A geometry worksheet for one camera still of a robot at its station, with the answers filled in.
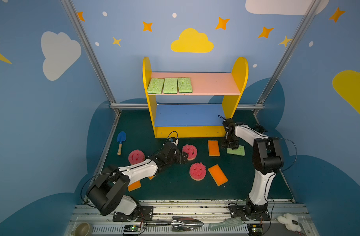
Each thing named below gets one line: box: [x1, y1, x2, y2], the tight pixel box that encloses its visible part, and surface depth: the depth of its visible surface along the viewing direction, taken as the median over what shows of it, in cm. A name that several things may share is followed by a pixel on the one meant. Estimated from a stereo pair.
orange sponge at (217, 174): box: [207, 164, 229, 187], surface depth 88 cm
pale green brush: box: [208, 217, 243, 231], surface depth 73 cm
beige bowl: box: [71, 222, 90, 236], surface depth 69 cm
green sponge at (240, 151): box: [226, 145, 245, 156], surface depth 98 cm
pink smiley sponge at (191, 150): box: [181, 144, 198, 161], surface depth 98 cm
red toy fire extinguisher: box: [254, 123, 269, 135], surface depth 92 cm
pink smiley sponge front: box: [189, 162, 207, 181], surface depth 88 cm
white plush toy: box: [277, 212, 302, 232], surface depth 72 cm
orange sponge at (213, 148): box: [207, 140, 220, 157], surface depth 101 cm
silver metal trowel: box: [143, 216, 205, 233], surface depth 72 cm
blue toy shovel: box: [116, 130, 127, 156], surface depth 106 cm
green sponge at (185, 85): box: [177, 77, 193, 94], surface depth 77 cm
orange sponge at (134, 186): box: [127, 179, 142, 192], surface depth 84 cm
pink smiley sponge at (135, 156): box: [127, 149, 146, 165], surface depth 94 cm
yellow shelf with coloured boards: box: [142, 56, 249, 139], surface depth 83 cm
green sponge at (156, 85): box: [147, 77, 165, 95], surface depth 76 cm
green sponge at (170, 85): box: [163, 77, 178, 94], surface depth 76 cm
